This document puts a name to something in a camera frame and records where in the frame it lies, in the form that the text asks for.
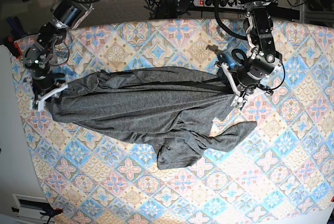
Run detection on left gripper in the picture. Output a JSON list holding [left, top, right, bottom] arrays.
[[215, 62, 273, 111]]

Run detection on tangled black cables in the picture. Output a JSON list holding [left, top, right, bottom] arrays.
[[142, 0, 194, 20]]

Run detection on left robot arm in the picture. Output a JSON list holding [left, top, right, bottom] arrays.
[[213, 0, 283, 110]]

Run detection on red black clamp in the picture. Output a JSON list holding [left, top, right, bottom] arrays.
[[3, 37, 22, 59]]

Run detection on grey t-shirt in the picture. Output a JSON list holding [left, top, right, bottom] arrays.
[[45, 66, 257, 170]]

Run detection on black orange clamp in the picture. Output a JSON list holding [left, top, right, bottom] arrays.
[[11, 207, 63, 220]]

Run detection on white vent panel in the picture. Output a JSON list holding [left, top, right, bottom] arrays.
[[11, 194, 51, 222]]

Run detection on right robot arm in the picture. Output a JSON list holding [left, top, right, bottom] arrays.
[[20, 0, 100, 111]]

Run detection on patterned tablecloth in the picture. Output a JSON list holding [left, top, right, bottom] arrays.
[[10, 18, 334, 224]]

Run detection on white power strip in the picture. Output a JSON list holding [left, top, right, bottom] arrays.
[[193, 0, 242, 9]]

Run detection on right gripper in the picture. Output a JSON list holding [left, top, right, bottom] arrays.
[[25, 73, 68, 111]]

